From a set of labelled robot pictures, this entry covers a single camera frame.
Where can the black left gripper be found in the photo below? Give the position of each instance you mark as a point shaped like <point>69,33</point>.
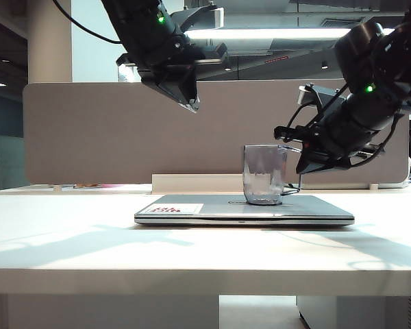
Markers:
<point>164,51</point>

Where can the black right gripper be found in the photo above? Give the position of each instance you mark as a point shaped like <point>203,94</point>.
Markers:
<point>342,133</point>

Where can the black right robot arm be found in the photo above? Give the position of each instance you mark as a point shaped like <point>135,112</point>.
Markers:
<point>359,51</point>

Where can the silver closed laptop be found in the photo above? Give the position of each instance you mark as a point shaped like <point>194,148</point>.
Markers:
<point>311,210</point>

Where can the round ceiling spot lamp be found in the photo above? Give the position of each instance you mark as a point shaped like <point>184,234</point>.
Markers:
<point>227,68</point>
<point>324,65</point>

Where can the long ceiling light strip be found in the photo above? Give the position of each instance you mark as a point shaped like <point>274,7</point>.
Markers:
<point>260,33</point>

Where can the grey-brown fabric desk partition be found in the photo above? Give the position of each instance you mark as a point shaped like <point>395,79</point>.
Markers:
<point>89,137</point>

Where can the white sticker with red print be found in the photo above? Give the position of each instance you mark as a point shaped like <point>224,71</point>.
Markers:
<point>192,209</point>

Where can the colourful papers behind partition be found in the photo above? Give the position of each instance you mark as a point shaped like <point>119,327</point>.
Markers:
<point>89,186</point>

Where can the dark glass door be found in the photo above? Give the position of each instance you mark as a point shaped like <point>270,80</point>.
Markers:
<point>7,120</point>

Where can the beige desk leg panel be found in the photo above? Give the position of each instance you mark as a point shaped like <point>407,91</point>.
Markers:
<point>106,312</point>

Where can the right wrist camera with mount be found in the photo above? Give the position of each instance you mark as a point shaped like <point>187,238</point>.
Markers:
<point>306,94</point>

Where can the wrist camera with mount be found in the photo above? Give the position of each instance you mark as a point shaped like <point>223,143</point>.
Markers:
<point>306,94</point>
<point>216,17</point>

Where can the small wall poster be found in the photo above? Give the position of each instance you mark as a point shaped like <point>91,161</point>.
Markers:
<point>125,75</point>

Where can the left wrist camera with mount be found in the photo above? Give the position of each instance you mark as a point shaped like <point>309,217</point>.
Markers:
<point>216,17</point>

